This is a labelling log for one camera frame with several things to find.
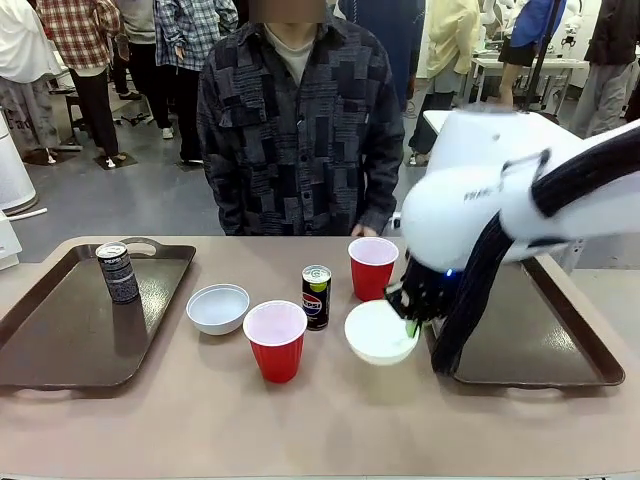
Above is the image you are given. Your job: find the person in yellow shirt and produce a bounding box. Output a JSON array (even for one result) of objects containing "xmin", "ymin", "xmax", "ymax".
[{"xmin": 408, "ymin": 0, "xmax": 482, "ymax": 166}]

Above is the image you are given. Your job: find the white bowl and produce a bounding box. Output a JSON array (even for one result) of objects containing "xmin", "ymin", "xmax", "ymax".
[
  {"xmin": 186, "ymin": 283, "xmax": 250, "ymax": 337},
  {"xmin": 344, "ymin": 299, "xmax": 421, "ymax": 366}
]

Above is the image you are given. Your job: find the white background table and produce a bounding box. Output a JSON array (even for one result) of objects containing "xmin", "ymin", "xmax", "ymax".
[{"xmin": 470, "ymin": 55, "xmax": 591, "ymax": 114}]

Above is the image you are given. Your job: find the black pole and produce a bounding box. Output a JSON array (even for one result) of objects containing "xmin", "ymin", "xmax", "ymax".
[{"xmin": 524, "ymin": 0, "xmax": 561, "ymax": 114}]

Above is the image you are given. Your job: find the black Pepsi can green top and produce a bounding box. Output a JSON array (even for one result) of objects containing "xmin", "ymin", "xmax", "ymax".
[{"xmin": 300, "ymin": 264, "xmax": 333, "ymax": 332}]

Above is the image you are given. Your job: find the black sleeved robot cable bundle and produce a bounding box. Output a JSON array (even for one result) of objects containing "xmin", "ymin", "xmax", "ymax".
[{"xmin": 430, "ymin": 122, "xmax": 640, "ymax": 376}]

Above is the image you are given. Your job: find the person in dark patchwork shirt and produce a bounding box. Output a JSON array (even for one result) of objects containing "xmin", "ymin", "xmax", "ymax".
[{"xmin": 196, "ymin": 0, "xmax": 405, "ymax": 237}]

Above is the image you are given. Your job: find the black Pepsi can silver top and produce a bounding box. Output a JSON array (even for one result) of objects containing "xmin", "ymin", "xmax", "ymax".
[{"xmin": 95, "ymin": 241, "xmax": 140, "ymax": 305}]

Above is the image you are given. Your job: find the person in blue plaid shirt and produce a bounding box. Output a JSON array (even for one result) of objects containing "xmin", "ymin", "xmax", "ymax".
[{"xmin": 152, "ymin": 0, "xmax": 239, "ymax": 166}]

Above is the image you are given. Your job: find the person in black jacket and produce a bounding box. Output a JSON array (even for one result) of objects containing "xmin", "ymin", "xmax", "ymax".
[{"xmin": 569, "ymin": 0, "xmax": 640, "ymax": 139}]

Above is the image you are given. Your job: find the brown plastic tray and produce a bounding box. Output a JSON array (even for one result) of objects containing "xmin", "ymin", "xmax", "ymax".
[
  {"xmin": 423, "ymin": 254, "xmax": 627, "ymax": 388},
  {"xmin": 0, "ymin": 236, "xmax": 197, "ymax": 393}
]

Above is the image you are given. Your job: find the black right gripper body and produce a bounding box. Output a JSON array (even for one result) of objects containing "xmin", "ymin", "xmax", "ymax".
[{"xmin": 383, "ymin": 253, "xmax": 457, "ymax": 323}]

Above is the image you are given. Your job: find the person in red plaid shirt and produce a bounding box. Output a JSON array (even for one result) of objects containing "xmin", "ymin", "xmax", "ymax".
[{"xmin": 35, "ymin": 0, "xmax": 132, "ymax": 168}]

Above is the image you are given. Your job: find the red plastic cup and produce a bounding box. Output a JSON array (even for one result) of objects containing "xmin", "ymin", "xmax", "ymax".
[
  {"xmin": 347, "ymin": 236, "xmax": 400, "ymax": 303},
  {"xmin": 242, "ymin": 300, "xmax": 308, "ymax": 384}
]

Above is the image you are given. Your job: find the white cylindrical appliance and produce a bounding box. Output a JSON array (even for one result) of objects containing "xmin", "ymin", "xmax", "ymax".
[{"xmin": 0, "ymin": 107, "xmax": 39, "ymax": 216}]

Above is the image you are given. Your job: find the white box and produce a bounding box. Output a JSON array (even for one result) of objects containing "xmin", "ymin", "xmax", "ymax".
[{"xmin": 0, "ymin": 209, "xmax": 22, "ymax": 272}]

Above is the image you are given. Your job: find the person in white shirt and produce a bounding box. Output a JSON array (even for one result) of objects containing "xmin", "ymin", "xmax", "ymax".
[{"xmin": 0, "ymin": 0, "xmax": 62, "ymax": 166}]

